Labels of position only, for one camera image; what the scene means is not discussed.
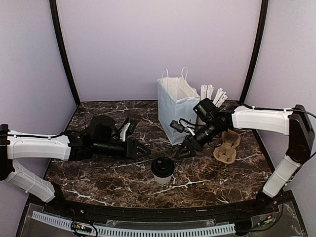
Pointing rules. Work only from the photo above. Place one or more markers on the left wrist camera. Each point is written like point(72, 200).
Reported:
point(127, 128)

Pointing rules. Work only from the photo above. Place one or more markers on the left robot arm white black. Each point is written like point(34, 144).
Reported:
point(101, 137)

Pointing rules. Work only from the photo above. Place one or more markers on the brown cardboard cup carrier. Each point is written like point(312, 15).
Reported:
point(226, 152)

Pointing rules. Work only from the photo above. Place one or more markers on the white paper coffee cup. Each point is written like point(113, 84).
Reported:
point(162, 179)

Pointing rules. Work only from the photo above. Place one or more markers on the white wrapped straws bundle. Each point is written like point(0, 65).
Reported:
point(217, 97)

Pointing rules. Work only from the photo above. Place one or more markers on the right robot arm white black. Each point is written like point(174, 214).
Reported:
point(293, 122)

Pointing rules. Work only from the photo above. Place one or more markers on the left black frame post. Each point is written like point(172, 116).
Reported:
point(62, 51)

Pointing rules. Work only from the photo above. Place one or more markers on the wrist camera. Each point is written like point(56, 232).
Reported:
point(183, 126)
point(127, 128)

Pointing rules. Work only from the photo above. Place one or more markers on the white paper takeout bag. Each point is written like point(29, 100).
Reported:
point(176, 99)

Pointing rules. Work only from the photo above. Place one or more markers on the grey slotted cable duct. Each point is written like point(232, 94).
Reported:
point(115, 228)

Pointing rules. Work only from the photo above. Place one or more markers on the white paper straw holder cup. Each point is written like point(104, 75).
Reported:
point(201, 121)

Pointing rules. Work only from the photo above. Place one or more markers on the right black frame post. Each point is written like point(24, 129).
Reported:
point(255, 51)

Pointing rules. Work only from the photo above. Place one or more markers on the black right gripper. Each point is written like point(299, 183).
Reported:
point(191, 144)

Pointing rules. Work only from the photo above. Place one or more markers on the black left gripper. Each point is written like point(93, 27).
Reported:
point(132, 149)

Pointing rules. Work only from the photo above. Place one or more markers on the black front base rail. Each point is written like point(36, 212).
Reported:
point(281, 218)

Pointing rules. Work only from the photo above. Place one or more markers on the black frame post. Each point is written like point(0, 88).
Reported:
point(255, 51)
point(62, 51)

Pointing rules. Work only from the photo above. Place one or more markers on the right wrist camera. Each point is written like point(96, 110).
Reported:
point(183, 126)

